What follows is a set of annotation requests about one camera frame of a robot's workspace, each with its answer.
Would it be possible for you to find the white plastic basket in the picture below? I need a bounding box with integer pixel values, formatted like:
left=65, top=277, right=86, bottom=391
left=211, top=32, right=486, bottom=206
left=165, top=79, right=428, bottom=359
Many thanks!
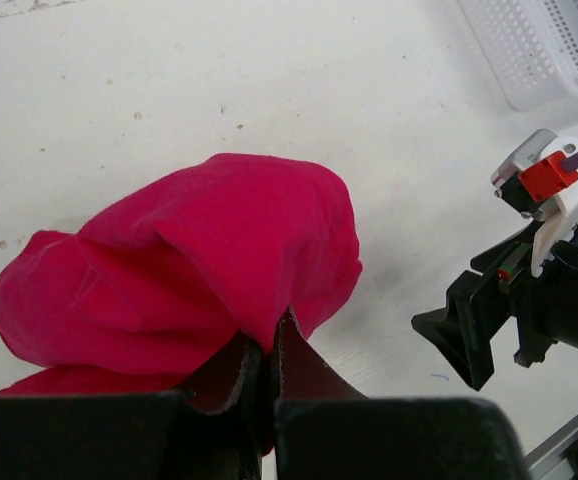
left=459, top=0, right=578, bottom=110

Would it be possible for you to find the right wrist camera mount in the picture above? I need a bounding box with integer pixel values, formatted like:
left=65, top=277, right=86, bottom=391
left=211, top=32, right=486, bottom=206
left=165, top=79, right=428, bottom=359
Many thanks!
left=491, top=129, right=578, bottom=278

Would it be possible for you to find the red t shirt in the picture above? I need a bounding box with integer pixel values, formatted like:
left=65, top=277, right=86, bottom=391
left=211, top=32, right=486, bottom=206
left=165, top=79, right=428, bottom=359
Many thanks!
left=0, top=153, right=363, bottom=398

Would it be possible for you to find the aluminium rail frame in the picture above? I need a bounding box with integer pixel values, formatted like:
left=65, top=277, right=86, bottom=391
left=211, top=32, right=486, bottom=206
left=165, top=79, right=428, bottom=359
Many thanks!
left=523, top=384, right=578, bottom=480

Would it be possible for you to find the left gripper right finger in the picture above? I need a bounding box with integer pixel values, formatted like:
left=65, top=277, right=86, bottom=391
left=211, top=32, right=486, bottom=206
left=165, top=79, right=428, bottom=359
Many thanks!
left=270, top=309, right=530, bottom=479

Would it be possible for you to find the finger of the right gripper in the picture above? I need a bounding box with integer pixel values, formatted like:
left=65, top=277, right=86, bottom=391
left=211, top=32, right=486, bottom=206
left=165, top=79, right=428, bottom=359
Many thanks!
left=411, top=269, right=517, bottom=391

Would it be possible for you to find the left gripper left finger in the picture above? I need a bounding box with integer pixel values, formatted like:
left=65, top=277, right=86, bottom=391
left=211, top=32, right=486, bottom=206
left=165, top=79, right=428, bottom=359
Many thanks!
left=0, top=335, right=262, bottom=479

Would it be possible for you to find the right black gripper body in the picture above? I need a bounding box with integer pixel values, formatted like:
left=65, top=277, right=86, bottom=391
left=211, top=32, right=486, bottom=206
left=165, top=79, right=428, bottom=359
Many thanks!
left=470, top=221, right=578, bottom=368

